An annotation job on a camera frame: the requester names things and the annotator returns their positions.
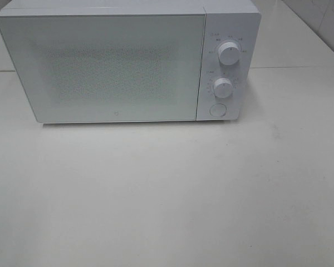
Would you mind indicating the round white door button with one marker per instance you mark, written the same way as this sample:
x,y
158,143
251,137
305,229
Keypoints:
x,y
218,110

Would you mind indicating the white timer knob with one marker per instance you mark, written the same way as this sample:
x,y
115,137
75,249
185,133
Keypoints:
x,y
222,88

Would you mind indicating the white microwave door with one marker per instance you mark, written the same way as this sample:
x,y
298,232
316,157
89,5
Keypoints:
x,y
107,68

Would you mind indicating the white microwave oven body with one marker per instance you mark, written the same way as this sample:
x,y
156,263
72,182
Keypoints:
x,y
223,21

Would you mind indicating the upper white power knob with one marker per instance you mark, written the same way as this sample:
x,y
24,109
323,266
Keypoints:
x,y
229,53

